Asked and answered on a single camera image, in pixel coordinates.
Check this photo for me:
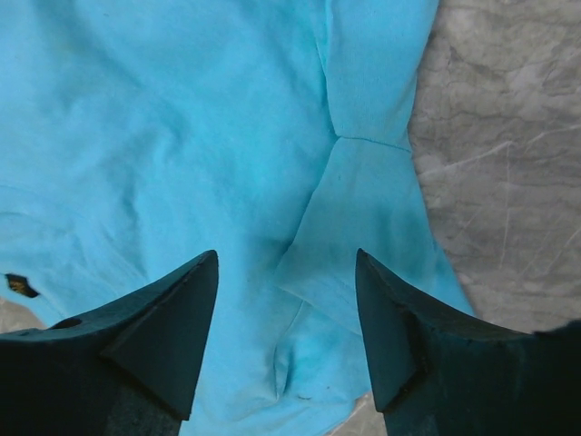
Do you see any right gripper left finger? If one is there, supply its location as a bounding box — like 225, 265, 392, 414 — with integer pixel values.
1, 251, 219, 435

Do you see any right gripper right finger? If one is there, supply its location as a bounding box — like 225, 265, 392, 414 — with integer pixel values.
356, 251, 580, 436

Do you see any light blue t-shirt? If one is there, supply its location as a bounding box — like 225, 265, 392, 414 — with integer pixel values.
1, 1, 470, 435

